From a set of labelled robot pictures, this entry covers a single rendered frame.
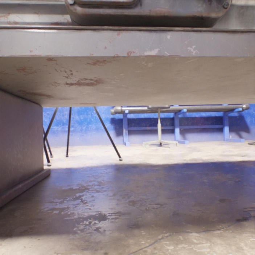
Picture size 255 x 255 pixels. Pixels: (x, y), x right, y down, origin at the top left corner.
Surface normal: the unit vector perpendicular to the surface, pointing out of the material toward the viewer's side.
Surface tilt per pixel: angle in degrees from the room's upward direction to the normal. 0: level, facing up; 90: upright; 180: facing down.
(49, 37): 90
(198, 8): 90
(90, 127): 90
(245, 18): 90
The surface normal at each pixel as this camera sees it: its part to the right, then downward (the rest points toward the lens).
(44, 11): 0.07, -0.03
